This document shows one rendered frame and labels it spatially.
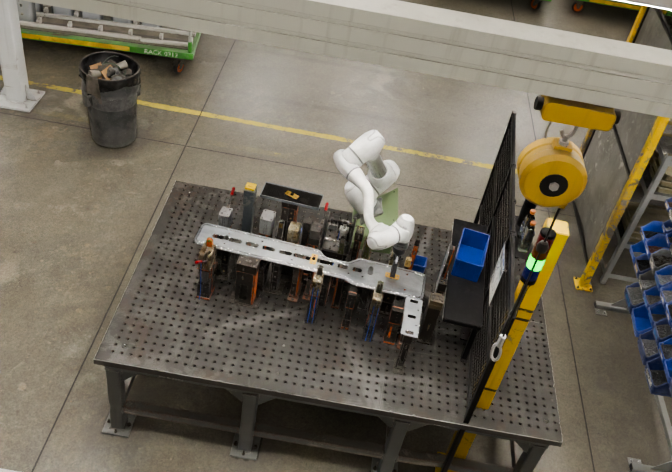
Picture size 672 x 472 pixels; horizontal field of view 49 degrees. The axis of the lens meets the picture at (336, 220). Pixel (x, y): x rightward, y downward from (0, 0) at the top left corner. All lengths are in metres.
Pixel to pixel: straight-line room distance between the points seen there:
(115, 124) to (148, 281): 2.36
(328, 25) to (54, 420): 3.77
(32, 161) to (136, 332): 2.76
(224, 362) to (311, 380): 0.49
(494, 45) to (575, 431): 4.09
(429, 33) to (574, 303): 4.83
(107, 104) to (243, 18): 5.05
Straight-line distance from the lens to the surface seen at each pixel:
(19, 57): 7.27
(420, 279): 4.40
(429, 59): 1.53
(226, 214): 4.50
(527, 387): 4.48
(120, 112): 6.59
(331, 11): 1.49
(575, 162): 1.68
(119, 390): 4.47
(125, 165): 6.62
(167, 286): 4.57
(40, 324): 5.38
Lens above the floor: 4.00
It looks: 40 degrees down
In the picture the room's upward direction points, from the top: 11 degrees clockwise
